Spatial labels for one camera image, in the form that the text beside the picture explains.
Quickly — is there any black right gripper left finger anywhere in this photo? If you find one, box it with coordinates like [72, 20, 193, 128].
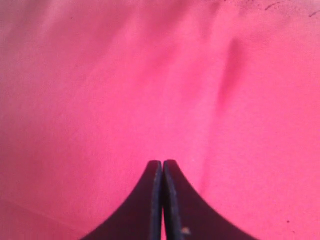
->
[82, 160, 162, 240]

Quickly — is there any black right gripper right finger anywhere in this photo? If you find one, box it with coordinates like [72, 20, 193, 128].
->
[162, 160, 254, 240]

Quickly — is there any red table cloth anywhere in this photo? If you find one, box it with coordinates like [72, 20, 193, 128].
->
[0, 0, 320, 240]

